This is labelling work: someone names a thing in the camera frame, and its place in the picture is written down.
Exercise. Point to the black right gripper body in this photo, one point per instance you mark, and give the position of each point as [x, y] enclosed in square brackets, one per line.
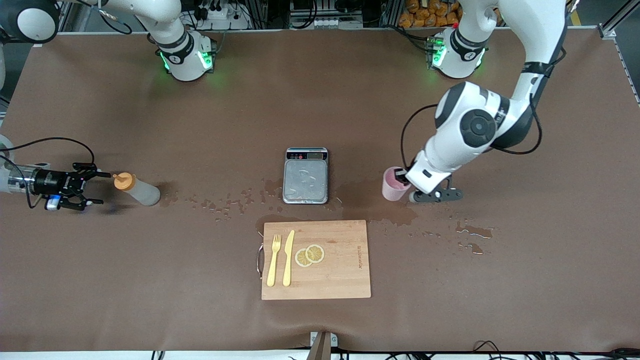
[49, 182]

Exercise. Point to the pink plastic cup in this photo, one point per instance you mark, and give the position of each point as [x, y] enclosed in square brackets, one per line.
[391, 189]

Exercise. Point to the translucent squeeze bottle orange cap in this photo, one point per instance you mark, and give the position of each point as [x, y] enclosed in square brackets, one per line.
[140, 192]

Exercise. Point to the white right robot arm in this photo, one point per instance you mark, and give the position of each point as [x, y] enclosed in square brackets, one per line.
[185, 65]

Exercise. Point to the silver digital kitchen scale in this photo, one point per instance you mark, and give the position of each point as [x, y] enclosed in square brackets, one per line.
[305, 182]

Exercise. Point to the brown table mat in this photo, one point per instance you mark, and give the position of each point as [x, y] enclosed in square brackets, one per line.
[150, 280]

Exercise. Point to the lemon slice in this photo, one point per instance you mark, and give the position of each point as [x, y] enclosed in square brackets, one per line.
[301, 259]
[316, 253]

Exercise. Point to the yellow plastic knife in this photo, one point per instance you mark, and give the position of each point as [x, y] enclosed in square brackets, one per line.
[288, 260]

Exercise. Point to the yellow plastic fork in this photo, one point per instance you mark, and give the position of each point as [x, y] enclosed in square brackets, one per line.
[273, 265]

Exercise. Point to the orange snack packet pile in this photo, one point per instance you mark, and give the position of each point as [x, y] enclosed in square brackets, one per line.
[430, 12]

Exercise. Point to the white power strip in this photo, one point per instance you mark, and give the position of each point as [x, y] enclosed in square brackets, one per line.
[325, 22]
[222, 19]

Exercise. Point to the table edge camera bracket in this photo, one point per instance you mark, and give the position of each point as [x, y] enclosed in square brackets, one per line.
[322, 346]

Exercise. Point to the aluminium frame rail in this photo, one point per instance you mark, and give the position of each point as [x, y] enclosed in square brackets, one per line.
[620, 60]

